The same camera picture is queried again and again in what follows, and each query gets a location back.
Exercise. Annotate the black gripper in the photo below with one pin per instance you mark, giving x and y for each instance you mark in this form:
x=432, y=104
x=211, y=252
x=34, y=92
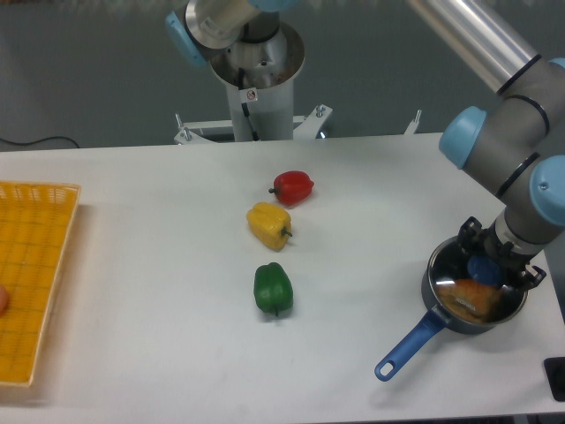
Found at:
x=505, y=258

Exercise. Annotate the dark pot blue handle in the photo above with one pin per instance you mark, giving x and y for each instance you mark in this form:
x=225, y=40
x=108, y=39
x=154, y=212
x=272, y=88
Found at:
x=431, y=323

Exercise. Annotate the glass lid blue knob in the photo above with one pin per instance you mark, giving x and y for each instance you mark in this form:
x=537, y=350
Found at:
x=449, y=263

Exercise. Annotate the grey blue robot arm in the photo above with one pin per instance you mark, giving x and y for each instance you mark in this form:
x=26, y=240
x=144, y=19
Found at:
x=498, y=150

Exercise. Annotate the golden pastry turnover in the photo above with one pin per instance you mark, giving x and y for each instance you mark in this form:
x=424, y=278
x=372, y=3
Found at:
x=469, y=299

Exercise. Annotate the black box table corner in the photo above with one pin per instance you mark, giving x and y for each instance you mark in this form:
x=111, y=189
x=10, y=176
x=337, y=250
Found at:
x=555, y=373

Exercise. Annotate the red bell pepper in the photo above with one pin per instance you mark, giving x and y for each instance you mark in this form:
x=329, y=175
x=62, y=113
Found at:
x=292, y=187

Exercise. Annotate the green bell pepper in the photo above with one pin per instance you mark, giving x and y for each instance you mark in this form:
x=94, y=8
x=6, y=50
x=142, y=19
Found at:
x=272, y=289

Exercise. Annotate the yellow bell pepper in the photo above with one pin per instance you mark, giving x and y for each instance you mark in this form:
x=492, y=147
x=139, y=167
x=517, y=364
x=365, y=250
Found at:
x=270, y=224

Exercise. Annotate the yellow woven basket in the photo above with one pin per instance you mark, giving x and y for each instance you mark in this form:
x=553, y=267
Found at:
x=36, y=223

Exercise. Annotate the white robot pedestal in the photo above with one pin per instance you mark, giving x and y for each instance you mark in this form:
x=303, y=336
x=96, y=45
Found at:
x=259, y=81

